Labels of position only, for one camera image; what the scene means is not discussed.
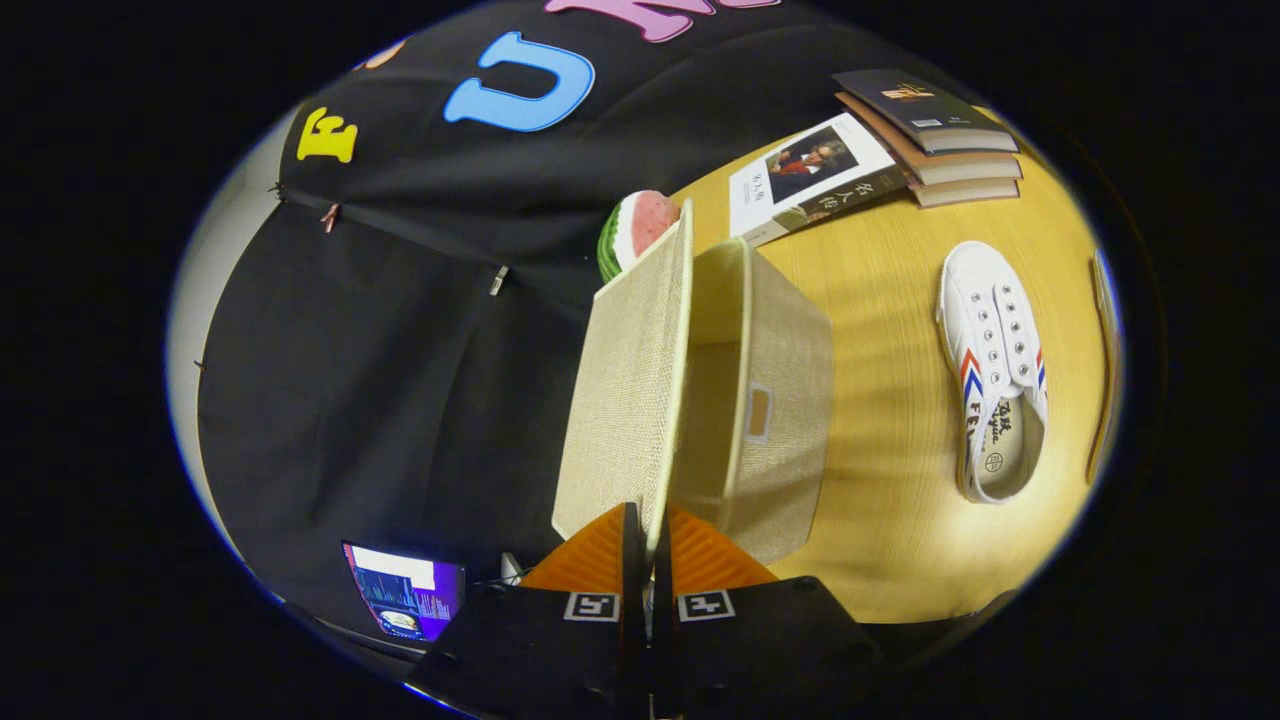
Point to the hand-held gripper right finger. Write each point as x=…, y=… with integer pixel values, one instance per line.
x=760, y=650

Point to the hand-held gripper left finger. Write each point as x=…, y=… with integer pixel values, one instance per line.
x=545, y=650

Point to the beige fabric storage box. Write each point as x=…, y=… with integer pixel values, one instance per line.
x=780, y=350

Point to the white canvas shoe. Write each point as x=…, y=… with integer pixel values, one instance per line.
x=1103, y=330
x=985, y=300

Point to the laptop screen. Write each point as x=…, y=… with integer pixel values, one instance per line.
x=400, y=590

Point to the black backdrop cloth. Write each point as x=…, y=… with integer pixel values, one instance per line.
x=400, y=380

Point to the silver clip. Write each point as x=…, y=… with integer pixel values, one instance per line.
x=499, y=280

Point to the watermelon slice plush toy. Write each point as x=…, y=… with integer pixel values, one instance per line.
x=650, y=215

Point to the white portrait cover book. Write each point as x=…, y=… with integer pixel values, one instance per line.
x=760, y=190

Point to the pink clip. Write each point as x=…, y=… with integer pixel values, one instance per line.
x=330, y=217

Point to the thin brown cover book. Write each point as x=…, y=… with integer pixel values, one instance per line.
x=965, y=192

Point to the thick brown cover book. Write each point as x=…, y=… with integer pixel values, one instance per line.
x=960, y=168

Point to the black cover book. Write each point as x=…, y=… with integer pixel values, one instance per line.
x=900, y=105

